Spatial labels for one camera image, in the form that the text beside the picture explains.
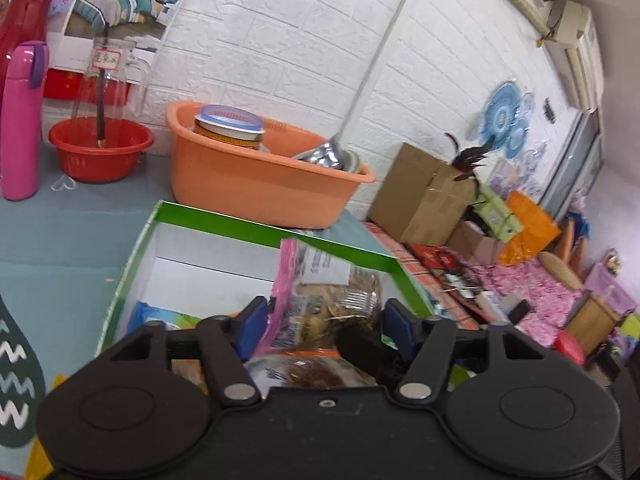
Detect glass pitcher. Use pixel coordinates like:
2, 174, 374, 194
72, 37, 151, 122

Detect pink thermos bottle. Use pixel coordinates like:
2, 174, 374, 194
1, 41, 50, 202

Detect green cardboard box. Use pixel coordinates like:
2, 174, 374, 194
98, 202, 433, 351

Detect orange bag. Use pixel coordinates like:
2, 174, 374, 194
497, 191, 561, 266

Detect pink-edged clear snack bag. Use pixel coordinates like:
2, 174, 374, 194
255, 238, 382, 356

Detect blue patterned wall plates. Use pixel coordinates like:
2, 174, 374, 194
480, 80, 536, 159

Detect steel ladle bowl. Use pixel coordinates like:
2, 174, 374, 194
293, 139, 361, 174

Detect bedding poster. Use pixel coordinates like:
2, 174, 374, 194
64, 0, 181, 52

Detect red plastic basin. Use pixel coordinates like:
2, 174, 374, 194
48, 117, 154, 183

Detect orange clear nut packet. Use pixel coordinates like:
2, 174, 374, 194
244, 351, 376, 398

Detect light green small box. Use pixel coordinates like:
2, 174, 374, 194
472, 184, 524, 243

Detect orange plastic tub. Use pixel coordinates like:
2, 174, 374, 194
165, 101, 375, 229

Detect red thermos jug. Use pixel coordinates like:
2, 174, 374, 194
0, 0, 52, 88

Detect white air conditioner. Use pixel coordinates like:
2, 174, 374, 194
546, 0, 604, 113

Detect dark feather decoration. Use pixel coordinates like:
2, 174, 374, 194
445, 132, 495, 181

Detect brown cardboard box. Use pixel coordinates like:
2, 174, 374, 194
368, 143, 477, 246

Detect blue lidded tin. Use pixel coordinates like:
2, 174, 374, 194
193, 104, 265, 150

